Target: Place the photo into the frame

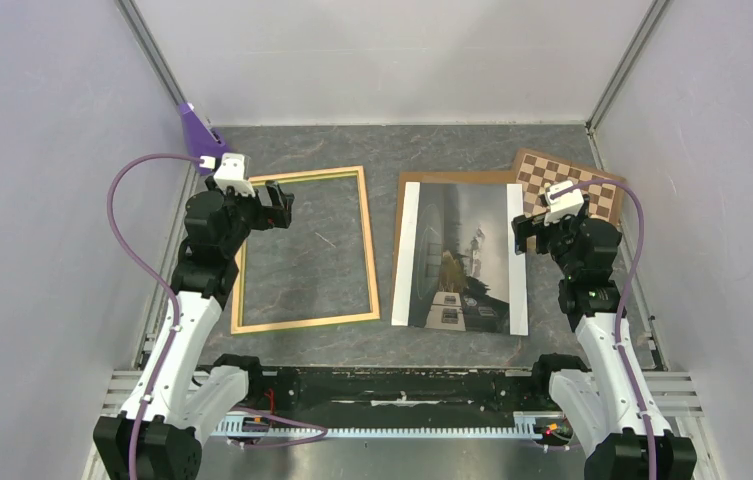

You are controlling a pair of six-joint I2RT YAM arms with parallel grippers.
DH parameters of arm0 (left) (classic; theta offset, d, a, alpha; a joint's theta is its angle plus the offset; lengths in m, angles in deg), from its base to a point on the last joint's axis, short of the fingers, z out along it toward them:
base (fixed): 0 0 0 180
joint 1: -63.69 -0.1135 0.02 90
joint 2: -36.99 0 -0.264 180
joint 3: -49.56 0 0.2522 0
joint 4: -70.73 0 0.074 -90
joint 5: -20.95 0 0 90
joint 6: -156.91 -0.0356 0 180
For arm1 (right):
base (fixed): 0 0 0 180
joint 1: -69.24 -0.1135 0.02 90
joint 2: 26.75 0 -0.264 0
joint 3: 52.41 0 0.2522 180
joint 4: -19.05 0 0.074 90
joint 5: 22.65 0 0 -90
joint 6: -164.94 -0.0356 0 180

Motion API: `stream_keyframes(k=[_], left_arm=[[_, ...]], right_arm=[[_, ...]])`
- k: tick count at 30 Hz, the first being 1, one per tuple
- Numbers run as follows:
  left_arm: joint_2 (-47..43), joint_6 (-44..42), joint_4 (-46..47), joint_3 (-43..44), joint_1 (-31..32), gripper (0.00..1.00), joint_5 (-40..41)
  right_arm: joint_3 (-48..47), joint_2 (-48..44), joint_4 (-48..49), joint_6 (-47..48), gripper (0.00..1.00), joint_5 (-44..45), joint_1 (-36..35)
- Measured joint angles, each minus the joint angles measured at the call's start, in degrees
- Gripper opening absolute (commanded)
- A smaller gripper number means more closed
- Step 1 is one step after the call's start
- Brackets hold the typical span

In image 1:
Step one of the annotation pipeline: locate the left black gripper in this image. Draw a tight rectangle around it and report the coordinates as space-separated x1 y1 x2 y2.
206 176 293 256

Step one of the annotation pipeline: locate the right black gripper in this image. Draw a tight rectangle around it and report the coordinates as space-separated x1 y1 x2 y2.
511 206 587 278

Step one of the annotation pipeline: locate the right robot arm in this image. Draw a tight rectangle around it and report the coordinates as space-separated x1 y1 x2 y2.
512 214 698 479

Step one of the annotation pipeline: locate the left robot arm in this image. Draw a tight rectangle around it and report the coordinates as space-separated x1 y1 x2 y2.
93 181 295 479

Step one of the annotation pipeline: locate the landscape photo print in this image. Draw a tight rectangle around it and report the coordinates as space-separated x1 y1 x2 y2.
391 182 530 338

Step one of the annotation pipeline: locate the wooden chessboard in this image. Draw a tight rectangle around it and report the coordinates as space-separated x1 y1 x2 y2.
513 148 626 227

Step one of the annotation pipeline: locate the purple plastic stand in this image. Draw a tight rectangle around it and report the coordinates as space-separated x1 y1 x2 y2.
178 102 232 160

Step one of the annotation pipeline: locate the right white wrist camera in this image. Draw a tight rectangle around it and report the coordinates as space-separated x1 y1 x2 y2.
543 180 585 226

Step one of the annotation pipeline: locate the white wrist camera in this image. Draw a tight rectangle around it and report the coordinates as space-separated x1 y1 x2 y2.
199 152 256 197
543 180 585 226

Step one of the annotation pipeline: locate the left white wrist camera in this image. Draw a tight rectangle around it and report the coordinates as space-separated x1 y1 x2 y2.
199 152 256 197

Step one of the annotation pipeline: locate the brown frame backing board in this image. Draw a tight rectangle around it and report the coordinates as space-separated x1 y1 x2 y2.
389 171 520 313

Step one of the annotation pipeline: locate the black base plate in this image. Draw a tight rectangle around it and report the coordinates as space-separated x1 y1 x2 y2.
237 366 562 429

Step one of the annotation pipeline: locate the white slotted cable duct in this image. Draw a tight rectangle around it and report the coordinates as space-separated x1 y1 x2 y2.
211 413 565 440

